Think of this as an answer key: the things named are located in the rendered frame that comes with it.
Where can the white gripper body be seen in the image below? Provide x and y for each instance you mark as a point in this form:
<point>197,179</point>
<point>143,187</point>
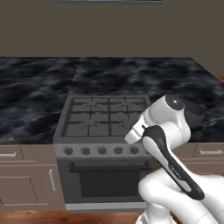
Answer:
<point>134,136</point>

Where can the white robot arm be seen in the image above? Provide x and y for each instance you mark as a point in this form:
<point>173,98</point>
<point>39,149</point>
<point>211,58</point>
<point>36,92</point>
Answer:
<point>175,128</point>

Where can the dark round stove knob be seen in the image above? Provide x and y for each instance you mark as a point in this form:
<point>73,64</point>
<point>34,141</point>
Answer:
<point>68,151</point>
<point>118,150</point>
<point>134,150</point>
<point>85,150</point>
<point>102,150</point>

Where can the grey stove with oven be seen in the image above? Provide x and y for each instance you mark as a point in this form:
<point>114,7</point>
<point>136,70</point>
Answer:
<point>99,116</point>

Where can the dark grey pot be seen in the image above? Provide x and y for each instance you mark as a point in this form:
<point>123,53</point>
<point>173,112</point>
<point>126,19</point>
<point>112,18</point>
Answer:
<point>194,116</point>

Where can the dark oven door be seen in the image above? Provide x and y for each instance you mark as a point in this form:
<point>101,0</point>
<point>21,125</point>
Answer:
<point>108,183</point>

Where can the beige drawer front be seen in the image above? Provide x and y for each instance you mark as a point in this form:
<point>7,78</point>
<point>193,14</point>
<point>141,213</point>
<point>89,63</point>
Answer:
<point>10,149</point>
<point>208,146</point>

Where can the beige cupboard door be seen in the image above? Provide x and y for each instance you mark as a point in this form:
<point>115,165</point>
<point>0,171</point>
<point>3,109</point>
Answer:
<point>20,186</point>
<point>207,167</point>

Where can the beige plain cupboard panel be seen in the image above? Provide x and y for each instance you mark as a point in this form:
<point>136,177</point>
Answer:
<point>39,152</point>

